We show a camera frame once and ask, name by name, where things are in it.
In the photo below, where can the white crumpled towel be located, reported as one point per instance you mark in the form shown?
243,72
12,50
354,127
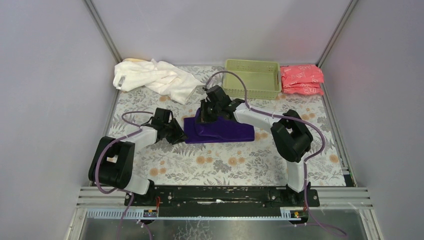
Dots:
159,76

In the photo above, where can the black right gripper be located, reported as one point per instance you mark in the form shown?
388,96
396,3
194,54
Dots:
205,114

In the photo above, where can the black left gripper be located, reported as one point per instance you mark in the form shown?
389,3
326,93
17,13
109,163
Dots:
174,131

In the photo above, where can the green perforated plastic basket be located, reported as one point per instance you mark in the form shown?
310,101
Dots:
261,79

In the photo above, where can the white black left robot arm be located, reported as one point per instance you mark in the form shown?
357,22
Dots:
113,160

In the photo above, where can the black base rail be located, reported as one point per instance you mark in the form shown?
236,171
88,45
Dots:
223,201

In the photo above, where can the purple microfibre towel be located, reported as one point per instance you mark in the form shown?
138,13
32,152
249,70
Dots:
220,131

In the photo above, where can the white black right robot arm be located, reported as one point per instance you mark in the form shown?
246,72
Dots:
291,136

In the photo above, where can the pink patterned plastic package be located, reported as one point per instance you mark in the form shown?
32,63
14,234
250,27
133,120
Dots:
304,79

